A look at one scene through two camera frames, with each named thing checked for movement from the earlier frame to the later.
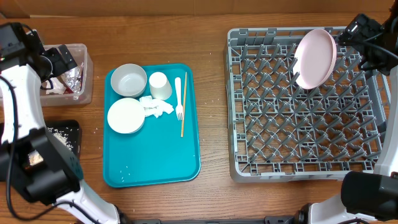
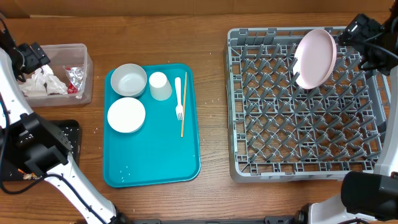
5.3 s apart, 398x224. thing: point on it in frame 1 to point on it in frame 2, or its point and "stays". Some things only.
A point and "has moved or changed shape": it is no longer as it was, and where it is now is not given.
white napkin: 151,106 has moved or changed shape
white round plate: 314,59 stays
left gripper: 60,65 to 33,59
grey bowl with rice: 129,80 stays
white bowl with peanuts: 125,116 stays
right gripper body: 370,32 stays
